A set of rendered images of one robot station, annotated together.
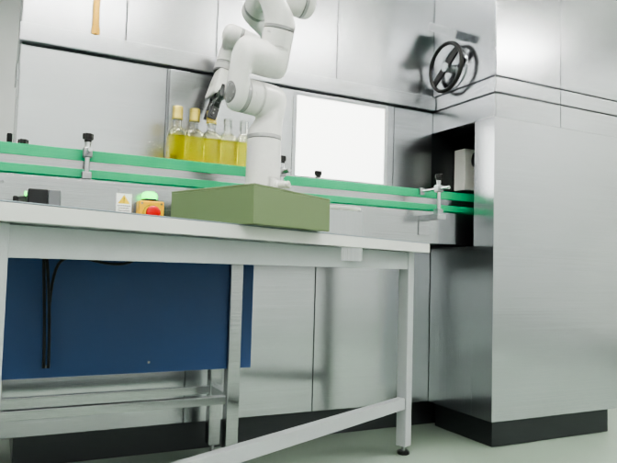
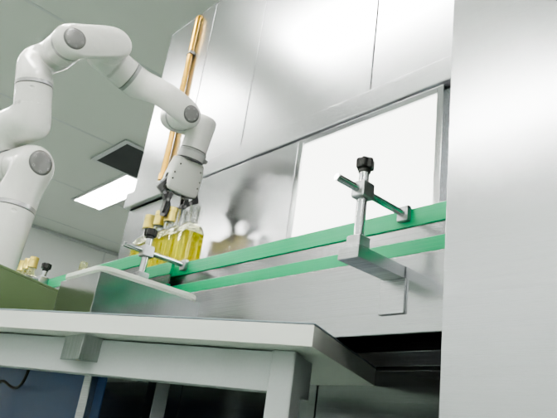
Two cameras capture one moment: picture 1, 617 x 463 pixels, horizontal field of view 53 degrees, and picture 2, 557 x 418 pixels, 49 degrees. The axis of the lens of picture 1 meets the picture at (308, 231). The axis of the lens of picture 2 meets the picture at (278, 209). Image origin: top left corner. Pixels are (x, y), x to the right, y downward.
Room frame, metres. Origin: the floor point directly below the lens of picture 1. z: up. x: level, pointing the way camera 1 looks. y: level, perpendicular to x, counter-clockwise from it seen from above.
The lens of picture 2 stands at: (1.97, -1.29, 0.56)
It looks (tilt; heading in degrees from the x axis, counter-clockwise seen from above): 22 degrees up; 77
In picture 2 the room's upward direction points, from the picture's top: 8 degrees clockwise
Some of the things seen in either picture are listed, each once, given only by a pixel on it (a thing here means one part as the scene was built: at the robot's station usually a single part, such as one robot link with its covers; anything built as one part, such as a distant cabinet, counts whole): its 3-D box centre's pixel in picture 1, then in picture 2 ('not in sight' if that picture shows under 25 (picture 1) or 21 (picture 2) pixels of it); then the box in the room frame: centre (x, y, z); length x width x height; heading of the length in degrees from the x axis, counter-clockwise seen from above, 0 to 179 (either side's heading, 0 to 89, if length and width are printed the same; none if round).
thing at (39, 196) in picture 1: (42, 206); not in sight; (1.64, 0.71, 0.79); 0.08 x 0.08 x 0.08; 27
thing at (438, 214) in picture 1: (434, 204); (370, 230); (2.31, -0.47, 0.90); 0.17 x 0.05 x 0.23; 27
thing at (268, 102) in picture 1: (262, 111); (21, 179); (1.69, 0.14, 1.08); 0.13 x 0.10 x 0.16; 128
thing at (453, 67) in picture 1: (448, 67); not in sight; (2.51, -0.56, 1.49); 0.21 x 0.05 x 0.21; 27
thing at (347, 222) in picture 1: (318, 224); (138, 314); (2.01, -0.03, 0.79); 0.27 x 0.17 x 0.08; 27
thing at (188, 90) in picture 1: (286, 134); (289, 205); (2.31, 0.10, 1.15); 0.90 x 0.03 x 0.34; 117
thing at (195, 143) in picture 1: (193, 161); not in sight; (2.02, 0.39, 0.99); 0.06 x 0.06 x 0.21; 27
